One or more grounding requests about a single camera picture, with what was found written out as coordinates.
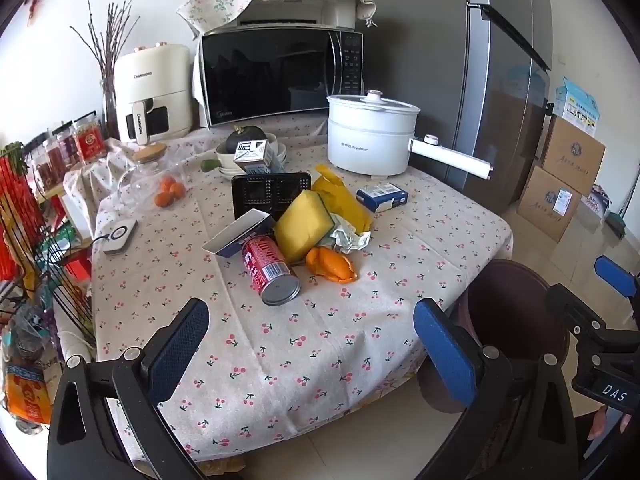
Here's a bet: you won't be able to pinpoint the white electric pot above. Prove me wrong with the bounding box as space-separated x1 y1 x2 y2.
326 107 493 181

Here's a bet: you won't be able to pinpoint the cardboard box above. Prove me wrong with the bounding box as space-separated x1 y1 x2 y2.
516 166 583 243
541 115 607 197

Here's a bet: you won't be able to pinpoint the black microwave oven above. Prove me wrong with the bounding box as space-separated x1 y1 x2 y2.
196 26 364 129

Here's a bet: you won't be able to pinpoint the brown round stool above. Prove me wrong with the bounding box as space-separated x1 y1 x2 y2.
417 259 571 413

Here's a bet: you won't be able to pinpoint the orange peel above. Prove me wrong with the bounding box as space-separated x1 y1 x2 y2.
305 246 360 283

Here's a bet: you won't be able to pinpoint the cherry print tablecloth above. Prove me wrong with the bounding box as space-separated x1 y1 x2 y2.
64 110 515 463

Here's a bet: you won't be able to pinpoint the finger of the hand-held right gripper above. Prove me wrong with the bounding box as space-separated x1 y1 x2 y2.
594 254 640 306
545 283 608 342

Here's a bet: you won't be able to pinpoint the blue white package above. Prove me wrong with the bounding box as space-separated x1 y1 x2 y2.
582 185 613 221

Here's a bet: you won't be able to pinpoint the yellow snack wrapper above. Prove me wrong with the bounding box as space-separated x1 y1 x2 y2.
312 164 375 233

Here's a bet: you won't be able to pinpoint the clear jar red contents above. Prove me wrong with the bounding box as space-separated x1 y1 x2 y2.
30 145 51 192
42 132 63 181
55 122 81 168

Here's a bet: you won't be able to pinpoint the light blue drink carton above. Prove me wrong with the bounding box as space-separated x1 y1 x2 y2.
233 139 281 175

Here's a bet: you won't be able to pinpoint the floral dust cloth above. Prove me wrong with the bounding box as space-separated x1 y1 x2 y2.
176 0 377 38

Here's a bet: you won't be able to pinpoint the cream air fryer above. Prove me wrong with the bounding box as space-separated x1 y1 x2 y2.
114 44 193 143

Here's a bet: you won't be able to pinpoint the dark green squash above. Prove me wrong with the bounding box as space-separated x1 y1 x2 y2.
225 127 268 155

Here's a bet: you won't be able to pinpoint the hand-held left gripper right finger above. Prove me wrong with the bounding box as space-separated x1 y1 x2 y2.
413 298 593 480

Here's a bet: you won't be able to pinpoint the glass vase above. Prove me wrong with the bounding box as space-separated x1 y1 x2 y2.
101 77 121 138

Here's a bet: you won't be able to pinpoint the crumpled white paper wrapper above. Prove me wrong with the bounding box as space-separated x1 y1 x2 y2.
327 212 373 256

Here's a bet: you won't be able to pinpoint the white shallow dish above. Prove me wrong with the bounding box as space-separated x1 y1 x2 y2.
218 146 288 175
217 142 287 171
220 150 288 180

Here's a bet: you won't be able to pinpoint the yellow sponge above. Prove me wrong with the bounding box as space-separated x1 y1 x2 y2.
274 191 337 264

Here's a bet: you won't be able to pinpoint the white blue open box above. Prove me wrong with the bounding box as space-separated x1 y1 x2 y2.
202 208 277 259

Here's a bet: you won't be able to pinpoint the white flat device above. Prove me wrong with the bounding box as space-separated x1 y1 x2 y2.
102 218 138 256

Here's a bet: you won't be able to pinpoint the black plastic tray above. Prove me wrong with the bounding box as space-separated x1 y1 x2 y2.
231 172 312 222

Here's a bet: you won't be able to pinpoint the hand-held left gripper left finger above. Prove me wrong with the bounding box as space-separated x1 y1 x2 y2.
46 297 210 480

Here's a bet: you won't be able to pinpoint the wooden lid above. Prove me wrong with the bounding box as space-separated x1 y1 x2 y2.
134 142 168 165

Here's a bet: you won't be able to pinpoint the red orange striped packets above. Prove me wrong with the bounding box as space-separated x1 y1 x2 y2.
0 154 42 282

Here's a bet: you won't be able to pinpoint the blue white printed box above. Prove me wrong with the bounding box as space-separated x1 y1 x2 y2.
554 76 601 136

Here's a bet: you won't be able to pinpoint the black wire rack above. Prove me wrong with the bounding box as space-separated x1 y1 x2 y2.
0 142 98 356

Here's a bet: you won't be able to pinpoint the blue white small box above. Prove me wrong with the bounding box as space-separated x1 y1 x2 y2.
356 183 410 212

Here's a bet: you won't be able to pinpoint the glass pitcher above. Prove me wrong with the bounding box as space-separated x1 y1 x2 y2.
117 152 188 209

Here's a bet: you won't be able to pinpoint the red drink can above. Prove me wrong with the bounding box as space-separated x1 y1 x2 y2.
242 235 301 307

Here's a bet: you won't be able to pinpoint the white bowl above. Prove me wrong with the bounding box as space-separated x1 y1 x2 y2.
216 132 281 166

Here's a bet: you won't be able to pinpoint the dry branches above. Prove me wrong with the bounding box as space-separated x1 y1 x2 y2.
70 0 146 92

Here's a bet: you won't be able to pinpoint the red box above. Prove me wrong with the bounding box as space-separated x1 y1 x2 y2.
62 255 93 286

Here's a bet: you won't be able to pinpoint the grey refrigerator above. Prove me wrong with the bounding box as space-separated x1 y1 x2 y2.
352 0 553 216

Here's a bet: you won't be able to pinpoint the white pot lid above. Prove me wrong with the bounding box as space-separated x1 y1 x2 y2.
326 90 421 117

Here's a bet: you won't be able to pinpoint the clear bag orange label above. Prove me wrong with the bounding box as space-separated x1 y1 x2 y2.
0 305 66 433

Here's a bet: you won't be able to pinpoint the person's right hand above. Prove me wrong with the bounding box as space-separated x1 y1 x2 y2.
586 404 633 441

